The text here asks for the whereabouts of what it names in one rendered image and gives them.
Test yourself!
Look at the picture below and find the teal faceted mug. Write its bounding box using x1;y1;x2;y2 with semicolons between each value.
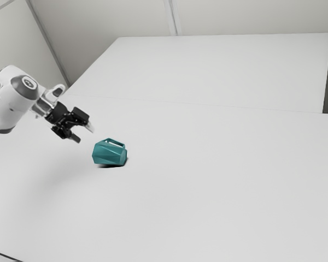
91;138;128;167

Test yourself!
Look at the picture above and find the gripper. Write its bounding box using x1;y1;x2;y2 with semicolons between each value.
45;101;95;144

